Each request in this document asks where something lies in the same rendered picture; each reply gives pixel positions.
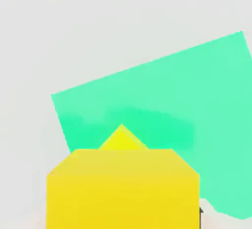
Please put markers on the small yellow cube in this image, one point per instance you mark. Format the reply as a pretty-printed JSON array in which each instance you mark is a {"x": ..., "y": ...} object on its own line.
[
  {"x": 122, "y": 189},
  {"x": 122, "y": 141}
]

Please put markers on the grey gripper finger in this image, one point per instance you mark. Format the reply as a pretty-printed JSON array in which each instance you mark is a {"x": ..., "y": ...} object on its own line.
[{"x": 204, "y": 217}]

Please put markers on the large mint green box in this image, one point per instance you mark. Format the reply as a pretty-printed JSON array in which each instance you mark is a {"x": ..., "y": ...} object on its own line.
[{"x": 177, "y": 95}]

